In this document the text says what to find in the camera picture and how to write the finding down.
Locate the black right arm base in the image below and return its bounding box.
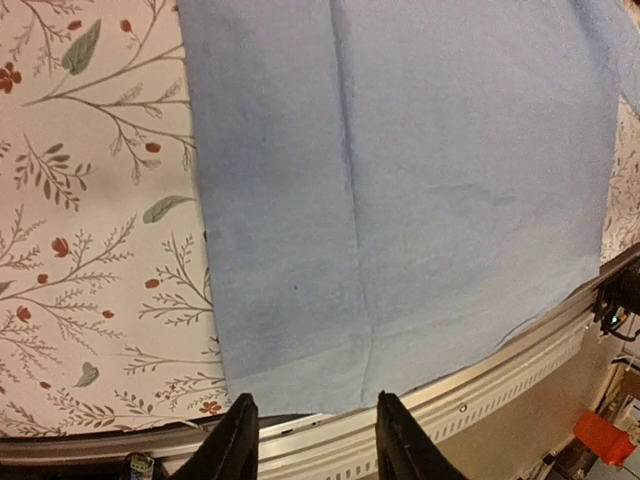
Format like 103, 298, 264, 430
594, 261, 639, 343

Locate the aluminium front rail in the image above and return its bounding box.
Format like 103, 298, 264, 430
149, 249, 640, 480

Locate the orange plastic block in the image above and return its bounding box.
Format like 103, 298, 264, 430
573, 411, 636, 467

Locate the light blue long sleeve shirt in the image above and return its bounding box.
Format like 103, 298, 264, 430
178, 1, 639, 415

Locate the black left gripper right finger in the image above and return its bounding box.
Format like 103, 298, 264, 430
375, 391, 460, 480

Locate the floral patterned table cloth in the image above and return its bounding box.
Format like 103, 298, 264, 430
1, 1, 230, 439

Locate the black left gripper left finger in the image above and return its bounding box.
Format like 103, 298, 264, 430
170, 393, 259, 480

